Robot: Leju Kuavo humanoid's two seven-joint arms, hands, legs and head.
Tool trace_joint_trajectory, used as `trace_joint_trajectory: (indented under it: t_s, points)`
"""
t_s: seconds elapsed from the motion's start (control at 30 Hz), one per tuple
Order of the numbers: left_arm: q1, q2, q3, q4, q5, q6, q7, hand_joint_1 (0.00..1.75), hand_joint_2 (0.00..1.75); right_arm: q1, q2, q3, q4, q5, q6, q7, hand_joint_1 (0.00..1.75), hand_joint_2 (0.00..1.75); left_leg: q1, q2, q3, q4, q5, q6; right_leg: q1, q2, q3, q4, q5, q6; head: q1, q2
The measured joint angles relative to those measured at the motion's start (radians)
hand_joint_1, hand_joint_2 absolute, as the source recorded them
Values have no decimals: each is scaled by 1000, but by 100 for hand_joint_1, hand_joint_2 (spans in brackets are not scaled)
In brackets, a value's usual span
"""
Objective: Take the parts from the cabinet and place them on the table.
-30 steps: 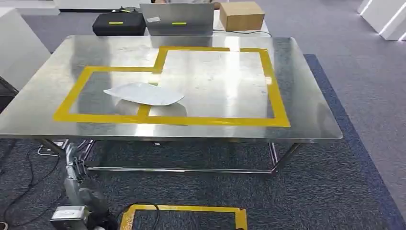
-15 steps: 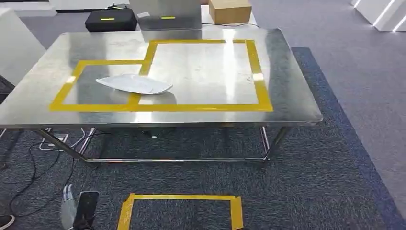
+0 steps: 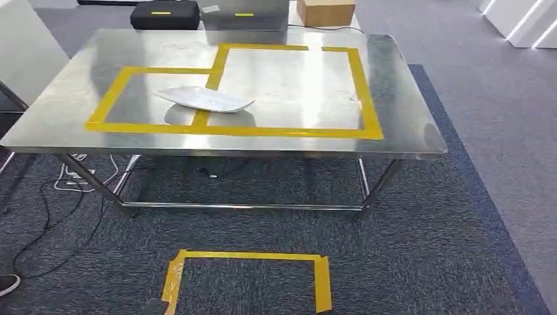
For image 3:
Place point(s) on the yellow tape outline on table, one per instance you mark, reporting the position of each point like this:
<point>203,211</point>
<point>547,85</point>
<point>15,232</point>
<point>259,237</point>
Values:
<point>370,113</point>

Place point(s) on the white partition panel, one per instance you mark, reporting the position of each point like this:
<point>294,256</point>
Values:
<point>26,48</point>

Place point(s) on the black case with yellow label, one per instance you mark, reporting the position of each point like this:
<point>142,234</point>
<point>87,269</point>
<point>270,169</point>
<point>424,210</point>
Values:
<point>165,16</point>

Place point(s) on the black shoe with white sole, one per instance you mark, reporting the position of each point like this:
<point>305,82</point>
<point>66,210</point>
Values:
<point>8,285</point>

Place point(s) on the brown cardboard box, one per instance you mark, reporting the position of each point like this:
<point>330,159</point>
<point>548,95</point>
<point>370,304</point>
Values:
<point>326,12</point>

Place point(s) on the yellow tape outline on rug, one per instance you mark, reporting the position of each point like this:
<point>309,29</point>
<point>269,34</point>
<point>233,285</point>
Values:
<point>323,282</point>

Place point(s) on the dark side desk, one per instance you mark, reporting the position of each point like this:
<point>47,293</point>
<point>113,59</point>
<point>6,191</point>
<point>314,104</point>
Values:
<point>8,117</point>

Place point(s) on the grey box with yellow label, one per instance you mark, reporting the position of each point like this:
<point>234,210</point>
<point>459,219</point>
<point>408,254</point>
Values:
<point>243,15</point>

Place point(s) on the silver metal tray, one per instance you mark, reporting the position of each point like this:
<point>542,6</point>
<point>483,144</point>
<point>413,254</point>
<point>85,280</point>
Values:
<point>204,99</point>

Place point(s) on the white lit wall panels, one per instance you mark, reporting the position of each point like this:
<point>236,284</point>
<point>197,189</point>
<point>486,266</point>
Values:
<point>522,21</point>

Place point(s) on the stainless steel table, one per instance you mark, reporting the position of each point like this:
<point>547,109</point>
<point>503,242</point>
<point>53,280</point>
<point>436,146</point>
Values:
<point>283,91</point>

